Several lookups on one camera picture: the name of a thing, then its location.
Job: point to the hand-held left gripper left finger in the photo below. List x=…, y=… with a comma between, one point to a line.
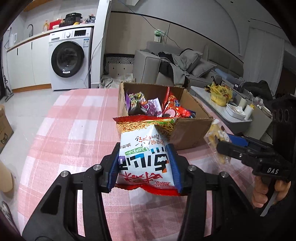
x=114, y=169

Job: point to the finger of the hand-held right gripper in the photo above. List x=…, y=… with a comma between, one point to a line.
x=231, y=150
x=238, y=140

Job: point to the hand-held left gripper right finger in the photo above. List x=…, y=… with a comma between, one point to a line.
x=174, y=169

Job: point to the clear biscuit packet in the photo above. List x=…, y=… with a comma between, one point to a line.
x=217, y=134

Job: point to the white noodle snack packet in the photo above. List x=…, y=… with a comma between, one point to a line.
x=143, y=150

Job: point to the brown cardboard box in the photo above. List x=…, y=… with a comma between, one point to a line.
x=192, y=132

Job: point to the small red shiny packet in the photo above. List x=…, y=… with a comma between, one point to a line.
x=188, y=114

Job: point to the red roll snack packet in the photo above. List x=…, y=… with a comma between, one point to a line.
x=172, y=99

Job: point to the person's right forearm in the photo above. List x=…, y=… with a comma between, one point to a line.
x=289, y=206

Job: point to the person's right hand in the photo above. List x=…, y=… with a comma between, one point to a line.
x=259, y=192

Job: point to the white food container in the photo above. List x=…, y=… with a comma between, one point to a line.
x=234, y=112

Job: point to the white cup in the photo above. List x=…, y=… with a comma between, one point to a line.
x=248, y=111
x=242, y=102

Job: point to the white coffee table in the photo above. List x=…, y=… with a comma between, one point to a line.
x=217, y=111

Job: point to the yellow plastic bag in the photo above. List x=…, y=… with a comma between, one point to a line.
x=219, y=93

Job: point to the black jacket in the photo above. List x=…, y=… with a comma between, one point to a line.
x=259, y=89

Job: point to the pink checked tablecloth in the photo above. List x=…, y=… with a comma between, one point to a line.
x=69, y=129

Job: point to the grey pillow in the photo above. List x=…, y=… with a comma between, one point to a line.
x=190, y=59
x=203, y=68

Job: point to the white bag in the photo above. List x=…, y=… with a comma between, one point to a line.
x=115, y=81

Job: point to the grey blanket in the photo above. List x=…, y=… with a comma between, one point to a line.
x=178, y=74

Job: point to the black clothing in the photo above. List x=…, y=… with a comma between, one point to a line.
x=166, y=64

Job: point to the grey sofa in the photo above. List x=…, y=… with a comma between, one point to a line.
x=148, y=67

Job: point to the black patterned panel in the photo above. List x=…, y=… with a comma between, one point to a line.
x=119, y=59

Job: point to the printed cardboard box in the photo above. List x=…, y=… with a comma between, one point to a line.
x=5, y=129

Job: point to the white washing machine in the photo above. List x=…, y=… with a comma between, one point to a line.
x=69, y=58

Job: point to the white kitchen cabinet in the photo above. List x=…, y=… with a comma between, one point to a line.
x=30, y=62

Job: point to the red box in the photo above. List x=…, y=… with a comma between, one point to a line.
x=55, y=24

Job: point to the orange bottle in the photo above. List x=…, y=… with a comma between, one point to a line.
x=45, y=26

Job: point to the kitchen faucet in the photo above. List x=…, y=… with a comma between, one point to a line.
x=31, y=29

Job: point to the wall socket with plugs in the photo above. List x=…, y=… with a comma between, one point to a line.
x=158, y=36

